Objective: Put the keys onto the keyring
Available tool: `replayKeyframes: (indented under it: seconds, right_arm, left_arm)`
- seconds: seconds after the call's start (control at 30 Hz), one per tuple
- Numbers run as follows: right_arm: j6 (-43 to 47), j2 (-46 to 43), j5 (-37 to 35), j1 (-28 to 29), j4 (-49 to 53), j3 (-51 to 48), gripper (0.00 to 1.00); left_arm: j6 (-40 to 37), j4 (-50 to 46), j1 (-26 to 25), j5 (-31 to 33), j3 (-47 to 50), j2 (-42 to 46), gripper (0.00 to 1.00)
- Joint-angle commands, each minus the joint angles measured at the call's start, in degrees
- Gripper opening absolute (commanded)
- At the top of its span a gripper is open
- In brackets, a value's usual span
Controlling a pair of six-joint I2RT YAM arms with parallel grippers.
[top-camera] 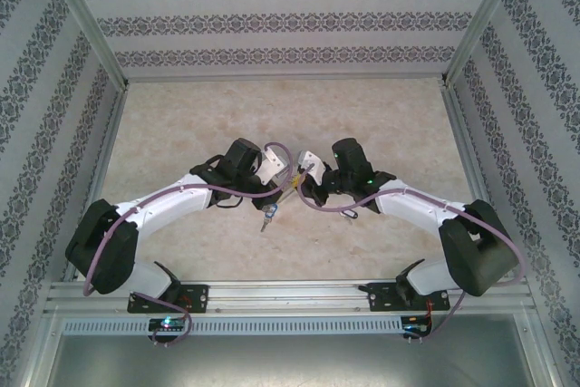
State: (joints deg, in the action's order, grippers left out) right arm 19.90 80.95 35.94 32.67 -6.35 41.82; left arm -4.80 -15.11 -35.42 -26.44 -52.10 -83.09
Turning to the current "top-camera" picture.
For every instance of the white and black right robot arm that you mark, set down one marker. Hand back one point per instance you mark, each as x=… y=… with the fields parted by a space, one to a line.
x=408 y=215

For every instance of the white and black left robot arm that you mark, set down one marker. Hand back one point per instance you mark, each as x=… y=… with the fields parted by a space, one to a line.
x=176 y=208

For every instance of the black key tag with keys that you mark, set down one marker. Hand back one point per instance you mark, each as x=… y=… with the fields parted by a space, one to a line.
x=350 y=215

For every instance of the black mounting plate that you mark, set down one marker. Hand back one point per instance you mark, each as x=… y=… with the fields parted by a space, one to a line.
x=383 y=298
x=197 y=298

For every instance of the grey sheet metal panel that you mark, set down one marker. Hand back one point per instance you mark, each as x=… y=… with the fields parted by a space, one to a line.
x=290 y=360

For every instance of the small circuit board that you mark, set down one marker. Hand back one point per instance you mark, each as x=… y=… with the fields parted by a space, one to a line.
x=414 y=328
x=167 y=324

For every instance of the aluminium frame cross bar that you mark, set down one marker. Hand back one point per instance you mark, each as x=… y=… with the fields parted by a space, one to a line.
x=285 y=77

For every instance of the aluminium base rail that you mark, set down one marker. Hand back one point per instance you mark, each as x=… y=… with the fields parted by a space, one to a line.
x=290 y=296

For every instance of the aluminium frame side rail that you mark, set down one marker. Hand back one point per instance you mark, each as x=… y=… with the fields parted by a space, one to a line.
x=100 y=178
x=476 y=178

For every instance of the aluminium frame post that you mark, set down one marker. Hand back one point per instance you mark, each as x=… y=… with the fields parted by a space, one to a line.
x=88 y=20
x=482 y=20

